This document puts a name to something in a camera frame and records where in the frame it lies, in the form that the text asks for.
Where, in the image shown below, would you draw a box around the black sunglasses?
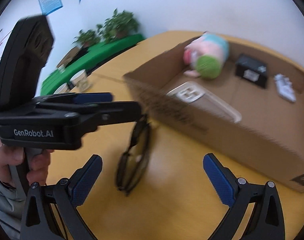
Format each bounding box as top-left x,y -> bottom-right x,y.
115,114 -> 151,196

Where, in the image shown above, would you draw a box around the clear white phone case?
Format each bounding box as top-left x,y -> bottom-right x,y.
167,81 -> 242,124

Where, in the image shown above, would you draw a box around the black UGREEN box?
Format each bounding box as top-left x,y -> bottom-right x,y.
235,54 -> 268,89

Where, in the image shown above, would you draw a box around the grey sleeve forearm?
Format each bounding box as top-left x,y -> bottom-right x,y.
0,169 -> 26,240

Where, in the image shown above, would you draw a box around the person's left hand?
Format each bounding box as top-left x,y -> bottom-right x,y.
0,139 -> 54,188

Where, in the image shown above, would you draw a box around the green cloth covered bench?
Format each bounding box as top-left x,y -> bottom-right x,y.
40,34 -> 145,95

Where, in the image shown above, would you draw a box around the potted green plant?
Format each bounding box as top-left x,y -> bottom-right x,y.
74,29 -> 100,47
96,8 -> 140,43

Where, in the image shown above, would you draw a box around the cardboard box tray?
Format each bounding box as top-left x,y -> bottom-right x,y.
124,37 -> 304,192

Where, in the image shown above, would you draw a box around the pink teal pig plush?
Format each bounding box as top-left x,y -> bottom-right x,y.
183,31 -> 229,80

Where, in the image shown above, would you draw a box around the blue wall poster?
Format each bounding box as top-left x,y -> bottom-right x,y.
38,0 -> 63,16

